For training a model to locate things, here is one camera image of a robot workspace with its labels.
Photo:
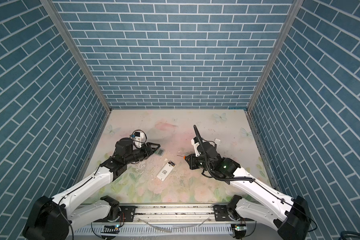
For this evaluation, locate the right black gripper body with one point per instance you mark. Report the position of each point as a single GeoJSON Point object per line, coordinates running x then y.
{"type": "Point", "coordinates": [196, 162]}

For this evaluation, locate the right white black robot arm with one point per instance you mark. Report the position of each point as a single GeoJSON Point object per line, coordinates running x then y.
{"type": "Point", "coordinates": [289, 217]}

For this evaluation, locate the white battery cover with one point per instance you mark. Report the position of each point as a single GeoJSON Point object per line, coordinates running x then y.
{"type": "Point", "coordinates": [217, 141]}

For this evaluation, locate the left green circuit board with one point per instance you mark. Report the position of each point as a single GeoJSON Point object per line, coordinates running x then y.
{"type": "Point", "coordinates": [110, 229]}

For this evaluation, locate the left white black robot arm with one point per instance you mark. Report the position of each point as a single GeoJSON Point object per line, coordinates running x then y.
{"type": "Point", "coordinates": [56, 217]}

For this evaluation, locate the green circuit board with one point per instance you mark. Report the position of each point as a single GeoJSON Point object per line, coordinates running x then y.
{"type": "Point", "coordinates": [239, 230]}
{"type": "Point", "coordinates": [110, 229]}

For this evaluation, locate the right green circuit board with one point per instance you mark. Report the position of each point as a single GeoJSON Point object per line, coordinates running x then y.
{"type": "Point", "coordinates": [239, 230]}

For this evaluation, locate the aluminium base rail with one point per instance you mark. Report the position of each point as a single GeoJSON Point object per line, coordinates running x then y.
{"type": "Point", "coordinates": [168, 212]}

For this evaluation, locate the white air conditioner remote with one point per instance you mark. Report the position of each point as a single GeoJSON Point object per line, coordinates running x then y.
{"type": "Point", "coordinates": [166, 170]}

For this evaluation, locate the grey buttoned remote control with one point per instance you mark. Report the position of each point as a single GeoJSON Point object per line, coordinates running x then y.
{"type": "Point", "coordinates": [160, 152]}

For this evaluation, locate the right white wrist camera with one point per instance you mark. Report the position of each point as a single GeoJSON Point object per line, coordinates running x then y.
{"type": "Point", "coordinates": [195, 143]}

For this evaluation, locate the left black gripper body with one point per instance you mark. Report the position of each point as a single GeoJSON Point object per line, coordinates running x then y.
{"type": "Point", "coordinates": [139, 154]}

